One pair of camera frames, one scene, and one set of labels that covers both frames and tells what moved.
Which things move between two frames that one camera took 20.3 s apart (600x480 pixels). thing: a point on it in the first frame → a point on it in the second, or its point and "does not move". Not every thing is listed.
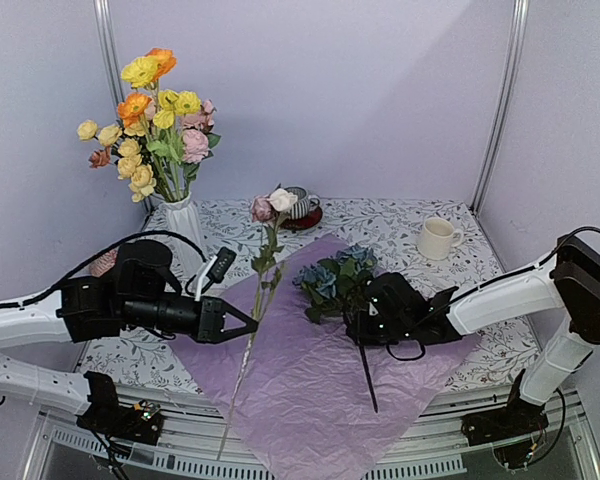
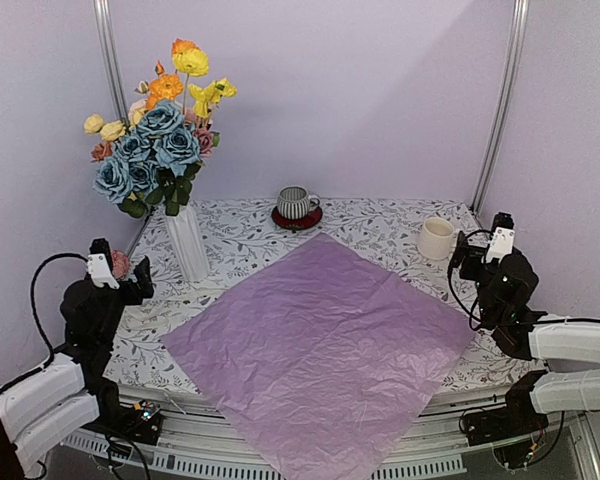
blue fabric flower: x=333 y=286 → x=163 y=140
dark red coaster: x=311 y=219 does not move
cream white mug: x=437 y=238 does not move
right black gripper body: x=373 y=336 → x=473 y=254
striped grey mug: x=304 y=204 does not move
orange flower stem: x=138 y=104 → x=168 y=87
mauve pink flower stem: x=266 y=209 → x=208 y=140
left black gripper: x=211 y=318 → x=136 y=296
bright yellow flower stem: x=142 y=72 → x=195 y=63
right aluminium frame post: x=514 y=64 does not move
